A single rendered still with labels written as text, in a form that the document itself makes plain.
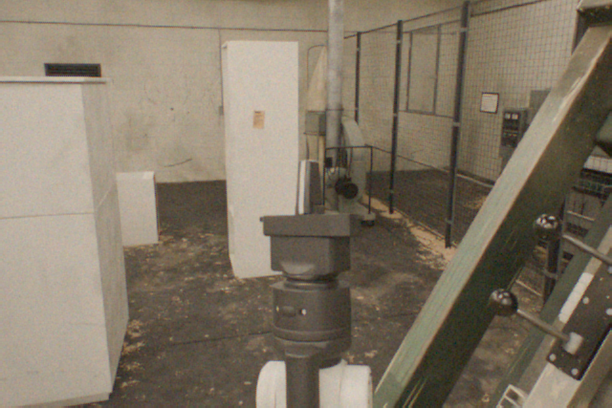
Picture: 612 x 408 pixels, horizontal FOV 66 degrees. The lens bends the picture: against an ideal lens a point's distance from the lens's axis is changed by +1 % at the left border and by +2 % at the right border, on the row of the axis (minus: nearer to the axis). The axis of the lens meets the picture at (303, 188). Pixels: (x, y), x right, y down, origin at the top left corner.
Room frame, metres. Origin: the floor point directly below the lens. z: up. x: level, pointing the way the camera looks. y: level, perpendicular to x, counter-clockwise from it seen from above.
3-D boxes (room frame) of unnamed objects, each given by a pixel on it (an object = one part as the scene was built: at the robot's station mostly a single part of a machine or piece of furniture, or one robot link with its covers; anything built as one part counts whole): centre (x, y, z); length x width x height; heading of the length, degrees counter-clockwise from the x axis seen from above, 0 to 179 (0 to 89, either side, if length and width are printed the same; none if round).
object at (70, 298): (2.62, 1.43, 0.88); 0.90 x 0.60 x 1.75; 14
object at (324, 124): (6.01, -0.37, 1.10); 1.37 x 0.70 x 2.20; 14
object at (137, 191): (5.02, 1.93, 0.36); 0.58 x 0.45 x 0.72; 104
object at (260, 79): (4.27, 0.40, 1.03); 0.61 x 0.58 x 2.05; 14
